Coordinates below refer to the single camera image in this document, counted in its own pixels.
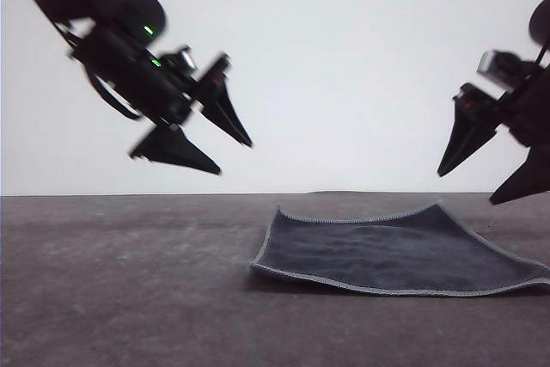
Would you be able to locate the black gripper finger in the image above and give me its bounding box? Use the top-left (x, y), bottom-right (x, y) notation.
top-left (488, 145), bottom-right (550, 206)
top-left (130, 125), bottom-right (223, 177)
top-left (437, 102), bottom-right (503, 178)
top-left (199, 78), bottom-right (254, 148)

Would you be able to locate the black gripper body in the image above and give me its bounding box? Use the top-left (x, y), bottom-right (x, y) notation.
top-left (452, 52), bottom-right (550, 150)
top-left (70, 25), bottom-right (232, 158)

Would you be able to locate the purple towel with grey hem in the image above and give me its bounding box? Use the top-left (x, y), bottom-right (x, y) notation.
top-left (248, 202), bottom-right (550, 299)

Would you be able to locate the grey table cloth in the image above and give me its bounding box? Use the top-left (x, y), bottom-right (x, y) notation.
top-left (0, 190), bottom-right (550, 367)

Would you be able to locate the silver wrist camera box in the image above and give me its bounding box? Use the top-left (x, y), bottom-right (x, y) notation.
top-left (475, 50), bottom-right (522, 85)
top-left (176, 46), bottom-right (199, 72)

